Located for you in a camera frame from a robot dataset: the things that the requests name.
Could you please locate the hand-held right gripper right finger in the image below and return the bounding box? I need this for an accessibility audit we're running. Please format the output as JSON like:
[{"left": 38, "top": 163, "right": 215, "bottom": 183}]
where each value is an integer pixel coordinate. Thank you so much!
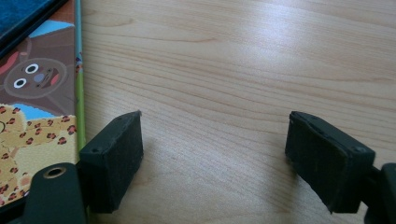
[{"left": 284, "top": 110, "right": 376, "bottom": 215}]

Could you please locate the light blue animal picture book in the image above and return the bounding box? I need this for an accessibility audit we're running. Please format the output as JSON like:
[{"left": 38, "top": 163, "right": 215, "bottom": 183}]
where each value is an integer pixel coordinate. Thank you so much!
[{"left": 0, "top": 0, "right": 88, "bottom": 208}]

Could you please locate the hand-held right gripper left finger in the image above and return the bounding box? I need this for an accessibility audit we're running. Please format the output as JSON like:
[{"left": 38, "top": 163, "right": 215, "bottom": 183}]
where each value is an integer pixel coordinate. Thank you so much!
[{"left": 78, "top": 109, "right": 145, "bottom": 215}]

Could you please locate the dark blue monster picture book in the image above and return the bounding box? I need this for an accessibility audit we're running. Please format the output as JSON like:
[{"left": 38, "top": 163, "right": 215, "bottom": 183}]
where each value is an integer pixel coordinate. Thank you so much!
[{"left": 0, "top": 0, "right": 69, "bottom": 59}]

